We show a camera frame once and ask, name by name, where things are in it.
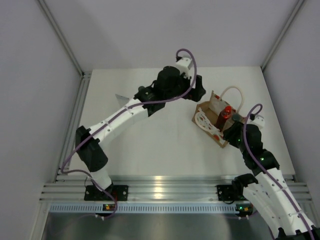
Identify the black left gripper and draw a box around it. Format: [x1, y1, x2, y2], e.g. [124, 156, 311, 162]
[164, 71, 206, 103]

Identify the canvas watermelon print bag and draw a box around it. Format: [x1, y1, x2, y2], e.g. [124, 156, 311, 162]
[192, 85, 245, 148]

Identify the white bottle dark cap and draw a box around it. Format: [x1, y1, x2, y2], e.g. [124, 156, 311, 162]
[138, 86, 145, 92]

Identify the silver tube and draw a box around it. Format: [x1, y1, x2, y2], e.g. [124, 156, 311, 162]
[115, 94, 130, 108]

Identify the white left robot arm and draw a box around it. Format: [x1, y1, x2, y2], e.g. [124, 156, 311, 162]
[75, 66, 206, 200]

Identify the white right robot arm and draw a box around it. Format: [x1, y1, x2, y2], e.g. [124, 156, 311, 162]
[223, 121, 320, 240]

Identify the clear bottle grey cap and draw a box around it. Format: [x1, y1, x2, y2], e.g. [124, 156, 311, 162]
[223, 113, 244, 131]

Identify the red capped bottle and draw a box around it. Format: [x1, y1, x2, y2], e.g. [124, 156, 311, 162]
[215, 105, 233, 131]

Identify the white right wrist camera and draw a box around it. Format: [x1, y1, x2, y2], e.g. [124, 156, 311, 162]
[250, 114, 266, 130]

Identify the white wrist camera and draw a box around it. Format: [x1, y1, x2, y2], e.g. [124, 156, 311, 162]
[250, 114, 266, 130]
[174, 57, 193, 77]

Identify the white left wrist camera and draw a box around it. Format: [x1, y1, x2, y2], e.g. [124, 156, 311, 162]
[174, 57, 193, 77]

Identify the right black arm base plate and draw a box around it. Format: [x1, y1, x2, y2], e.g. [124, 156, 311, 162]
[216, 184, 245, 205]

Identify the left aluminium frame post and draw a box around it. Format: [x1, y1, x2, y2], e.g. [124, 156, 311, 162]
[36, 0, 92, 78]

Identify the aluminium frame post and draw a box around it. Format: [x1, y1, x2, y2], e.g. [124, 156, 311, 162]
[36, 0, 92, 78]
[260, 0, 308, 72]

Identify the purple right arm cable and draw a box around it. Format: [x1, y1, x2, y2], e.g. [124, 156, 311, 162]
[243, 103, 317, 240]

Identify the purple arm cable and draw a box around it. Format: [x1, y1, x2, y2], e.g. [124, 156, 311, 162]
[59, 47, 198, 221]
[243, 103, 317, 240]

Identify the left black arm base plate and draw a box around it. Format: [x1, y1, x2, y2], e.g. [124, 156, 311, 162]
[84, 185, 129, 201]

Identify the right aluminium frame post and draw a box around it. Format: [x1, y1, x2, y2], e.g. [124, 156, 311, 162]
[260, 0, 308, 72]

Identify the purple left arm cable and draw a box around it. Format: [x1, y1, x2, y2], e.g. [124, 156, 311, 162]
[59, 47, 198, 221]

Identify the aluminium front rail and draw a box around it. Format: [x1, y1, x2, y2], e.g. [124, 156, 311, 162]
[39, 174, 313, 204]

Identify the slotted grey cable duct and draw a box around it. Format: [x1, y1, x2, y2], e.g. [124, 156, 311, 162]
[49, 203, 253, 214]

